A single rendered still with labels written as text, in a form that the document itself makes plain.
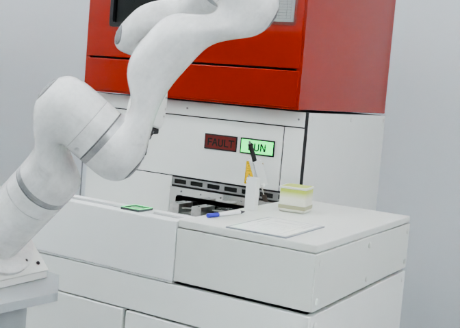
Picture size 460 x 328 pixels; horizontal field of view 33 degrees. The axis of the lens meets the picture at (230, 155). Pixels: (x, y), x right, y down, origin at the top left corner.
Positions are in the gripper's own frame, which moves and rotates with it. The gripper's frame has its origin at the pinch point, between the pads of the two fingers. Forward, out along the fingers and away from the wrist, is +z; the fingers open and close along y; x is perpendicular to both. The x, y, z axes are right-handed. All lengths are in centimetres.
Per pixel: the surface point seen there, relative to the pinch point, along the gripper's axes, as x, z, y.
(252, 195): 19.3, 5.9, -24.8
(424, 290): 15, 25, -217
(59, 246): -19.6, 27.7, -1.5
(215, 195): -12, 6, -59
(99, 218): -7.4, 18.7, 0.5
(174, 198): -27, 9, -60
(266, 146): 4, -11, -57
